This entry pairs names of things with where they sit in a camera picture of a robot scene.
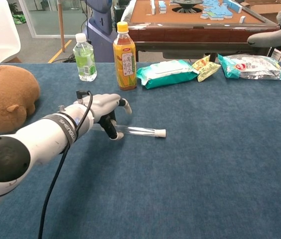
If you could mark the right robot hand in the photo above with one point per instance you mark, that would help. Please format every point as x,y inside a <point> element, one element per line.
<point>272,38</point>

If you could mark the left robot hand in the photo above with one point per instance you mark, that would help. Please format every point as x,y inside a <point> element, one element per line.
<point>104,104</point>

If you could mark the clear glass test tube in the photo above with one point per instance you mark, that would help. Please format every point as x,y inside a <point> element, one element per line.
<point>135,130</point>

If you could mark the white rubber stopper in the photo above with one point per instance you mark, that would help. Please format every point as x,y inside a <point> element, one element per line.
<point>161,133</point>

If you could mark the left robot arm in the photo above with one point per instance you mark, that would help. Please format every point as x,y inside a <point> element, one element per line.
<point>31,144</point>

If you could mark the cardboard box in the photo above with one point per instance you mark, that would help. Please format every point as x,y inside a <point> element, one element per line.
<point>267,10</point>

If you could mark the single white mahjong tile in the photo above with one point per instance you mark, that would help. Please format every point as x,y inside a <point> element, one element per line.
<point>242,19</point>

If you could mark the silver teal snack bag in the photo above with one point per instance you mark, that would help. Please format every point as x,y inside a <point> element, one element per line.
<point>252,68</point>

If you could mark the yellow tea bottle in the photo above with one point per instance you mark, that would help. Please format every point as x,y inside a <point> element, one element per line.
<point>124,62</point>

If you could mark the clear green-label water bottle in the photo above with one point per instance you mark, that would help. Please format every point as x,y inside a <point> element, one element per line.
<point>84,59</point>

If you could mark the blue purple machine base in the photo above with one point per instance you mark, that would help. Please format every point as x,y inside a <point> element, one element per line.
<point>100,37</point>

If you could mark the teal wet wipes pack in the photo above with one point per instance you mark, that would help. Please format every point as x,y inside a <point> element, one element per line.
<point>168,73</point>

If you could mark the yellow snack packet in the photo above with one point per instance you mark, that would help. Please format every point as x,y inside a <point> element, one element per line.
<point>206,68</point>

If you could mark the brown mahjong table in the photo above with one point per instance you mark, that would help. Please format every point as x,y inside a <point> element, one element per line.
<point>192,32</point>

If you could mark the wooden pole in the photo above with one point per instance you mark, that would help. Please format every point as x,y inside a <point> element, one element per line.
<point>61,27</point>

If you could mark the black mahjong table dial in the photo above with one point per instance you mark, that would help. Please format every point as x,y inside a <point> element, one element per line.
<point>187,5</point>

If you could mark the brown plush toy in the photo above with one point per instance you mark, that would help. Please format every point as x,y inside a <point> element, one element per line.
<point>6,99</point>

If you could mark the green crumpled object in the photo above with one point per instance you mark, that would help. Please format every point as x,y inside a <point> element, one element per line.
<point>19,19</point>

